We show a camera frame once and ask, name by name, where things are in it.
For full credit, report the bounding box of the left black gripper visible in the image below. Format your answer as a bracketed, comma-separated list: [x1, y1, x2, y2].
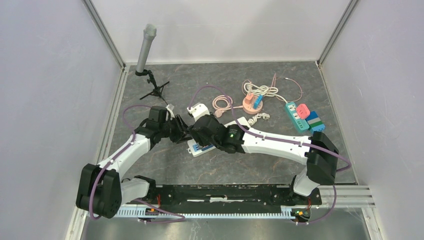
[159, 114, 192, 145]

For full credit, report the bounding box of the white multicolour power strip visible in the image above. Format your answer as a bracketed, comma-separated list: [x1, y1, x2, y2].
[187, 117, 251, 157]

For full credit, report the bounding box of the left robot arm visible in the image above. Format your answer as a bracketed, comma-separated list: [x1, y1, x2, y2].
[75, 106, 191, 220]

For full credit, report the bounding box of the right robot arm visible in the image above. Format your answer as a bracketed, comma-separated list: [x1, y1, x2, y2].
[188, 115, 339, 204]

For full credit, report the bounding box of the pink round socket hub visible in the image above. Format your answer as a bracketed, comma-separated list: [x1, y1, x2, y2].
[242, 93, 263, 115]

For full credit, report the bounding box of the teal power strip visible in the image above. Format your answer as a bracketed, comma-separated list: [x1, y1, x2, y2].
[284, 102, 310, 133]

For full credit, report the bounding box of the pink adapter on teal strip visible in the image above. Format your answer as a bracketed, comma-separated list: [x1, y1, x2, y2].
[295, 103, 311, 120]

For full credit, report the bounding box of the grey microphone on stand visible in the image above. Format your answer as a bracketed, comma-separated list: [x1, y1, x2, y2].
[134, 23, 170, 105]

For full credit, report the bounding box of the blue green striped adapter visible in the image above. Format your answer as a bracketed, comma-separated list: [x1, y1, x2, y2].
[305, 111, 326, 134]

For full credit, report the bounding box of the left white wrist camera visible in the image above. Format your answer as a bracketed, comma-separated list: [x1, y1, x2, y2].
[165, 104, 175, 118]

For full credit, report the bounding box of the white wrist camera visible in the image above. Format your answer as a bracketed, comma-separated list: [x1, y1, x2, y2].
[165, 104, 175, 118]
[187, 102, 210, 122]

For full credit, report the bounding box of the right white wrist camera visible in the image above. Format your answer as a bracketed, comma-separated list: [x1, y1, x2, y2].
[187, 102, 210, 122]

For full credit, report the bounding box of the pink coiled cable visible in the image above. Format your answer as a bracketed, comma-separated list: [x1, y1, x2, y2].
[211, 95, 244, 119]

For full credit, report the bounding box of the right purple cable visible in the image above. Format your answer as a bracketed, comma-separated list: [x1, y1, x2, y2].
[187, 85, 352, 173]

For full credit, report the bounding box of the white twisted strip cord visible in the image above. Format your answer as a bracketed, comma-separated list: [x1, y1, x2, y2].
[247, 112, 271, 127]

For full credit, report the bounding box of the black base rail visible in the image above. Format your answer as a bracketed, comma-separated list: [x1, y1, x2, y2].
[142, 184, 322, 215]

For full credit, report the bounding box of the white coiled cable bundle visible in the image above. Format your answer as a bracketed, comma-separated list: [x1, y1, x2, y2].
[243, 82, 289, 104]

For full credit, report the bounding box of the thin pink cable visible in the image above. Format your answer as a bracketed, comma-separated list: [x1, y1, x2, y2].
[270, 72, 304, 103]

